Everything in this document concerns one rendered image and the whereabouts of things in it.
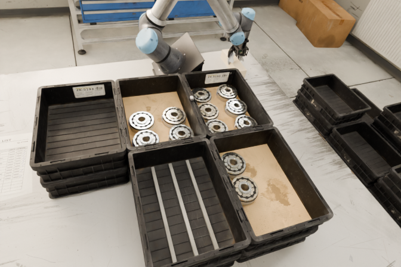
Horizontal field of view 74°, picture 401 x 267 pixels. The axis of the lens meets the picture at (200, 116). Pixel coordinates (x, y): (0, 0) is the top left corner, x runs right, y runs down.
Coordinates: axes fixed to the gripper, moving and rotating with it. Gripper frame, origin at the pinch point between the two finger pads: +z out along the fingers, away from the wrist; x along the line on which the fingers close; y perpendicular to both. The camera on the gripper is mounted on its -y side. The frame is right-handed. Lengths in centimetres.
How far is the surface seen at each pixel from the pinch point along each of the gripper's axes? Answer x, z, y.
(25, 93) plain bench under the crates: -118, 5, -1
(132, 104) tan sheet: -71, -9, 33
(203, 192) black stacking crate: -56, -9, 83
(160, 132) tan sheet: -63, -9, 52
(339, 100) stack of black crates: 82, 25, 29
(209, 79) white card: -31.7, -14.1, 29.6
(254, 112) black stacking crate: -20, -13, 55
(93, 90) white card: -86, -15, 27
